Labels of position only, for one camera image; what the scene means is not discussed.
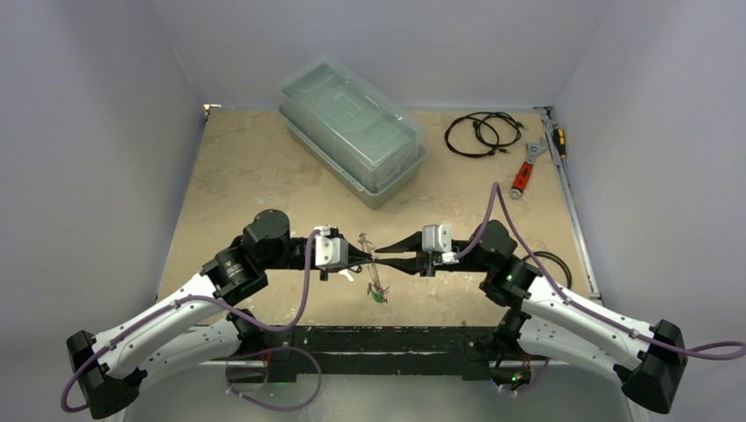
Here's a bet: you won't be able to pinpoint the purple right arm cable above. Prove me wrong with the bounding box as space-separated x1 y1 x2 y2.
456 182 746 360

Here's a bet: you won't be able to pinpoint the black yellow screwdriver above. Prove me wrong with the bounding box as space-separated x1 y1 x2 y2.
552 127 567 160

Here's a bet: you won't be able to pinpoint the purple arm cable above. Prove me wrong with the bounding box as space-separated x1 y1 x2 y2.
60 229 323 414
456 182 746 360

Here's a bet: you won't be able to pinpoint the keys with black tag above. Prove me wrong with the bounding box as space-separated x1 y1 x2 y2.
338 269 355 282

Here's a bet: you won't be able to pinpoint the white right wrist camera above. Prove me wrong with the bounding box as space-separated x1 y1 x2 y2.
421 224 458 265

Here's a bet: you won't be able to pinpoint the clear green plastic storage box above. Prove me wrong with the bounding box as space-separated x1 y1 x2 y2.
279 58 427 209

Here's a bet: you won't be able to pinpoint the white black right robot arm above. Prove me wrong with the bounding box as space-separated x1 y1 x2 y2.
375 220 688 414

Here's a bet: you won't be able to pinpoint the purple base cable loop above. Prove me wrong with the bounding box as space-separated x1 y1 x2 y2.
224 346 323 413

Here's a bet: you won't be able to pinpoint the red handled adjustable wrench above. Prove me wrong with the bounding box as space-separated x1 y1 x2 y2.
509 137 548 200

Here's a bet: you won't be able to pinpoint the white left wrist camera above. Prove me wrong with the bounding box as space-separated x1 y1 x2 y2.
314 225 349 271

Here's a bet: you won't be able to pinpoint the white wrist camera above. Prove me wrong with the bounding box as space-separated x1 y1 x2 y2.
314 225 349 271
421 224 458 265

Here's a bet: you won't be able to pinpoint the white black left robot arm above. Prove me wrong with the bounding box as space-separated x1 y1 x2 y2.
60 209 373 419

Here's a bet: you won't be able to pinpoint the black coiled cable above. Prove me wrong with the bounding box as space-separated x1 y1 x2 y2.
443 111 529 159

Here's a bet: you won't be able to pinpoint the steel perforated key plate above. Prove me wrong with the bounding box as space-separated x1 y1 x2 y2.
358 232 388 303

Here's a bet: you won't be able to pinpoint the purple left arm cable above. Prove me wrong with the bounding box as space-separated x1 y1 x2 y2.
60 229 323 414

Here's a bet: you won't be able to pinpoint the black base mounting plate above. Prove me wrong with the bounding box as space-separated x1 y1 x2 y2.
205 324 552 384

